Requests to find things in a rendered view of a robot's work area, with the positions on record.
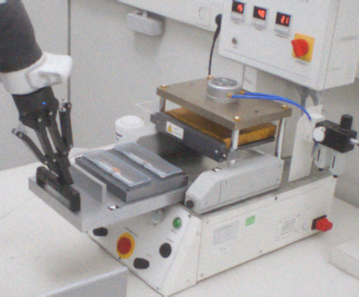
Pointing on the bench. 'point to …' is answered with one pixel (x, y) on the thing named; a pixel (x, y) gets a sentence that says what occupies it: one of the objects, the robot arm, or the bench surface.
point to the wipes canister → (127, 125)
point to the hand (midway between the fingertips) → (62, 169)
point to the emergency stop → (124, 245)
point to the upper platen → (260, 136)
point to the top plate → (227, 102)
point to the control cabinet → (295, 57)
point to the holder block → (134, 188)
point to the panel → (148, 242)
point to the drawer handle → (43, 175)
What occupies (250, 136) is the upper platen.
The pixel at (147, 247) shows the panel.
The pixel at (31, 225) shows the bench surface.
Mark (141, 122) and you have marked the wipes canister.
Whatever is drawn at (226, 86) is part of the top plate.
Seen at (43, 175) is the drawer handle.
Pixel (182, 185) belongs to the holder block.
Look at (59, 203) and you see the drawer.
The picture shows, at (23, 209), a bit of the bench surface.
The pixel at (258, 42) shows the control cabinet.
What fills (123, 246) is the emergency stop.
